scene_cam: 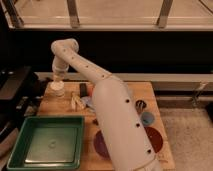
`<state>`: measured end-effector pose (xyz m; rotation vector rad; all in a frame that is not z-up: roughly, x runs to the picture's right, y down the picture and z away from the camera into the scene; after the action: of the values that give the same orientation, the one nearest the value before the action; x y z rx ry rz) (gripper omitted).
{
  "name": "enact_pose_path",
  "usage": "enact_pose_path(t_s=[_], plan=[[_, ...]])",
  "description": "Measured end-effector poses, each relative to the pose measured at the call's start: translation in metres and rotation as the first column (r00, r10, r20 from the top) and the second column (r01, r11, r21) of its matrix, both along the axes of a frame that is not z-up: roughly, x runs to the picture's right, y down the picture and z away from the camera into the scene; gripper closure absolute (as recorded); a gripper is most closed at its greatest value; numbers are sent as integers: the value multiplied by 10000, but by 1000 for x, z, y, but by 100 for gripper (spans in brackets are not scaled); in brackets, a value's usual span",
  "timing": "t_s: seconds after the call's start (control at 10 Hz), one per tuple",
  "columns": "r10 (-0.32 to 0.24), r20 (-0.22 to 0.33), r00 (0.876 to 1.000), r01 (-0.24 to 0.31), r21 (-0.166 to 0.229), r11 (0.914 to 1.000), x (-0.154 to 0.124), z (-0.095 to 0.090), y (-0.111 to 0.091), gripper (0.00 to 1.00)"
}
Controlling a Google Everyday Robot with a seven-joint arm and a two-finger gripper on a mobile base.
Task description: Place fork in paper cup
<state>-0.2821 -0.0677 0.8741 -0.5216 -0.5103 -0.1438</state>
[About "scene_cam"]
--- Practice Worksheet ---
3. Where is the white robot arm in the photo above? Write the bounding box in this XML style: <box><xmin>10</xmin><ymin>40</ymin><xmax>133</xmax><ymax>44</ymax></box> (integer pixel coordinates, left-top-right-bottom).
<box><xmin>51</xmin><ymin>39</ymin><xmax>163</xmax><ymax>171</ymax></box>

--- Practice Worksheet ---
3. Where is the white paper cup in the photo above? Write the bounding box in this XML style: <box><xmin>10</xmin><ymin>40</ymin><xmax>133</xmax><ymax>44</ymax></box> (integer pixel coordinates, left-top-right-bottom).
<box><xmin>50</xmin><ymin>81</ymin><xmax>64</xmax><ymax>96</ymax></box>

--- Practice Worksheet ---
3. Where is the dark round cup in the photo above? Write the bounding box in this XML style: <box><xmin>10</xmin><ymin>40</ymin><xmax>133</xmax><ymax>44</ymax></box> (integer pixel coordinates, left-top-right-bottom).
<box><xmin>135</xmin><ymin>100</ymin><xmax>147</xmax><ymax>112</ymax></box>

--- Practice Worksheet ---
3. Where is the black rectangular block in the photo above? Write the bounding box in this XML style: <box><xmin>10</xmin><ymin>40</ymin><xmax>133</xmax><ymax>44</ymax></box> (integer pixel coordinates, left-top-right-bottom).
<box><xmin>79</xmin><ymin>83</ymin><xmax>88</xmax><ymax>97</ymax></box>

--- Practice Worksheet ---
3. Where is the light blue object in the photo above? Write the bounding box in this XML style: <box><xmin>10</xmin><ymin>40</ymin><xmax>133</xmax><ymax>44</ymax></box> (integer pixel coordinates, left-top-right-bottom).
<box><xmin>81</xmin><ymin>96</ymin><xmax>93</xmax><ymax>108</ymax></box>

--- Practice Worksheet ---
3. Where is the black equipment at left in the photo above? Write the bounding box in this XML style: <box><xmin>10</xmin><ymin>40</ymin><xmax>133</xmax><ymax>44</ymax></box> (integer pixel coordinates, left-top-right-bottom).
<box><xmin>0</xmin><ymin>66</ymin><xmax>42</xmax><ymax>143</ymax></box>

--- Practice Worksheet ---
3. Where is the green plastic tray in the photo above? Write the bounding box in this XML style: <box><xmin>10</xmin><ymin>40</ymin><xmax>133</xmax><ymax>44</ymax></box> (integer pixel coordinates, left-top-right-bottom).
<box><xmin>7</xmin><ymin>116</ymin><xmax>84</xmax><ymax>171</ymax></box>

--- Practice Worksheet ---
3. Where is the dark red round plate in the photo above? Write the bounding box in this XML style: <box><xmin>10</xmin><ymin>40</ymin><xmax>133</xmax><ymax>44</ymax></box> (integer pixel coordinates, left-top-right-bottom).
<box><xmin>93</xmin><ymin>127</ymin><xmax>163</xmax><ymax>159</ymax></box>

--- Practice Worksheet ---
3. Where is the small blue bowl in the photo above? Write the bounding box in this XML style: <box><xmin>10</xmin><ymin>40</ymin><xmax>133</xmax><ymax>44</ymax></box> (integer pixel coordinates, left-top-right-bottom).
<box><xmin>141</xmin><ymin>112</ymin><xmax>155</xmax><ymax>126</ymax></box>

